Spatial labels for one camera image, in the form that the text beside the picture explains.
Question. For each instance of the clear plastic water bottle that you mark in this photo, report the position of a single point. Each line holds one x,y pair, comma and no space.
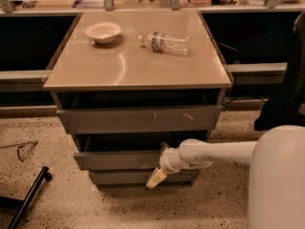
164,43

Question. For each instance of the grey drawer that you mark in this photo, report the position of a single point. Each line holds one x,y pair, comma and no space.
139,120
107,152
138,177

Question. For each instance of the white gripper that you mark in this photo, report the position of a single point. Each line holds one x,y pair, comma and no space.
167,162

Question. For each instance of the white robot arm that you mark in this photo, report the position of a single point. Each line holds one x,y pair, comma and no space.
276,195

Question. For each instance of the grey bottom drawer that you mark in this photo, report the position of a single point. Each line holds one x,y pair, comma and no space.
138,177

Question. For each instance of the black chair base leg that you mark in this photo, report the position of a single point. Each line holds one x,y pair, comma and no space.
18,207

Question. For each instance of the black office chair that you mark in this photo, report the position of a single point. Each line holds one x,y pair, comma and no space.
283,106

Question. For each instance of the white bowl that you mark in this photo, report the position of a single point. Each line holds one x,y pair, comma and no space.
103,32

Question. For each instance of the grey top drawer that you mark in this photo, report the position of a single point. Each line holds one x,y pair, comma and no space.
139,120

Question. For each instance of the grey drawer cabinet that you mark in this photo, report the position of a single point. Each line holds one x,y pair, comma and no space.
123,74

